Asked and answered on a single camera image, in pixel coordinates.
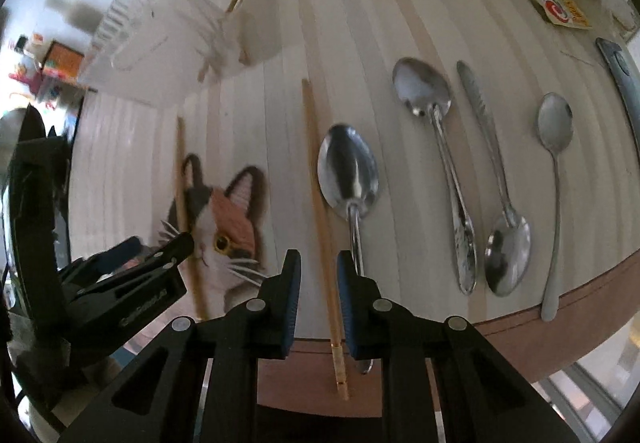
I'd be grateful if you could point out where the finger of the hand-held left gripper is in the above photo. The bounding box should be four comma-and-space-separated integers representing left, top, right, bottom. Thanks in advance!
59, 236, 143, 283
75, 232, 195, 300

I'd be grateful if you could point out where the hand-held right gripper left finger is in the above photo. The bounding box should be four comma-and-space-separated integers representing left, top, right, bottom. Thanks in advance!
60, 249, 302, 443

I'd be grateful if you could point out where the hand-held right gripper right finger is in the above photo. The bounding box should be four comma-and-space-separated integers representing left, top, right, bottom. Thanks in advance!
336, 250, 581, 443

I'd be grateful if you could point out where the wooden chopstick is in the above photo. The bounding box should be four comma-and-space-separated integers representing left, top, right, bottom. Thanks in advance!
301, 79, 351, 401
175, 117, 208, 320

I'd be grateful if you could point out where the white dish rack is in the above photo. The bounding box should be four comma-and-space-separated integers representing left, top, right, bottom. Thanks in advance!
80, 0, 282, 100

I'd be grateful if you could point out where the large steel spoon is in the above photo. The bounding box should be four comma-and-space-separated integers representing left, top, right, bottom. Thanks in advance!
317, 124, 381, 375

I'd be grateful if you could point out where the orange box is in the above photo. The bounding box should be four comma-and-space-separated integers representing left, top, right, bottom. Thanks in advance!
42, 40, 85, 80

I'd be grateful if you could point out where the small steel spoon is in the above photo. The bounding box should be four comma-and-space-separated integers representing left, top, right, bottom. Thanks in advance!
537, 93, 574, 322

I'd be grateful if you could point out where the striped cat print table mat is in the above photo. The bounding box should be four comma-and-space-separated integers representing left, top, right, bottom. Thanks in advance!
67, 0, 640, 384

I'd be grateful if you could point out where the red yellow sachet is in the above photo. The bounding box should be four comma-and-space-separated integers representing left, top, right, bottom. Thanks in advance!
524, 0, 594, 30

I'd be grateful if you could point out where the steel spoon with flat handle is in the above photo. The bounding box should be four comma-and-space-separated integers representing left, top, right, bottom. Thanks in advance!
456, 61, 532, 298

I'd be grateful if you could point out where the steel spoon with patterned handle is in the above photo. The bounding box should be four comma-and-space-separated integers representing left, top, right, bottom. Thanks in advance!
392, 57, 478, 296

